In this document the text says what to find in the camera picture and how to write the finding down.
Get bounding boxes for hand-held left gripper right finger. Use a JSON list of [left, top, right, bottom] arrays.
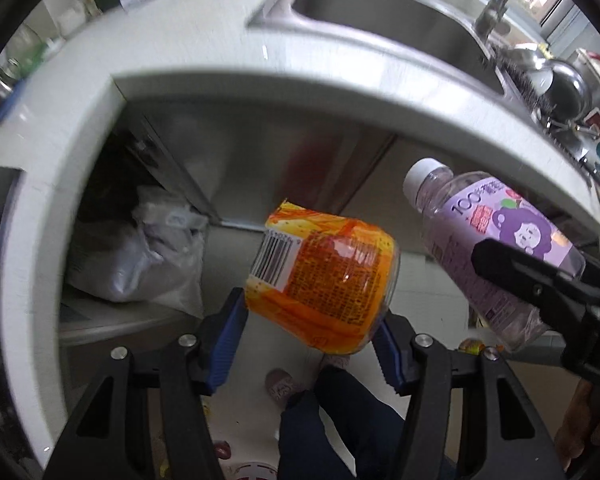
[[372, 310, 566, 480]]

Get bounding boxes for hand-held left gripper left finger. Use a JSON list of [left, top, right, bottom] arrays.
[[55, 287, 251, 480]]

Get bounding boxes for lilac label plastic bottle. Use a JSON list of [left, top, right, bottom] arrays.
[[403, 157, 587, 353]]

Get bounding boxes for orange plastic food container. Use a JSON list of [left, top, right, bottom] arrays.
[[244, 199, 402, 354]]

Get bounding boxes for person's right hand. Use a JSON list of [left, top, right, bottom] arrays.
[[554, 381, 600, 472]]

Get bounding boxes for pink patterned slipper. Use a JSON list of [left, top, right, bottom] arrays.
[[322, 352, 354, 371], [265, 369, 306, 409]]

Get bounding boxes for person's dark blue trousers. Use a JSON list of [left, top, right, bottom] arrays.
[[277, 360, 457, 480]]

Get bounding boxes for clear plastic bag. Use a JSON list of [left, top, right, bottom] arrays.
[[67, 185, 209, 319]]

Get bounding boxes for black dish rack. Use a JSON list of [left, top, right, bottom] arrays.
[[495, 50, 600, 192]]

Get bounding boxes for pile of metal bowls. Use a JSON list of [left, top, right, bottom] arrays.
[[542, 57, 594, 124]]

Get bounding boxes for white bowl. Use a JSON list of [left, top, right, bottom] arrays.
[[525, 67, 556, 97]]

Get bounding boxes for stainless steel sink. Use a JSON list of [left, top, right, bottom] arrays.
[[247, 0, 512, 99]]

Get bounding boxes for blue coaster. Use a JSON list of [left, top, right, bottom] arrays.
[[0, 80, 29, 126]]

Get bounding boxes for green tinted glass vase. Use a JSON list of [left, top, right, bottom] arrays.
[[5, 25, 49, 79]]

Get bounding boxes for white lidded jar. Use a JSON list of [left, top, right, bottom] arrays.
[[55, 7, 89, 37]]

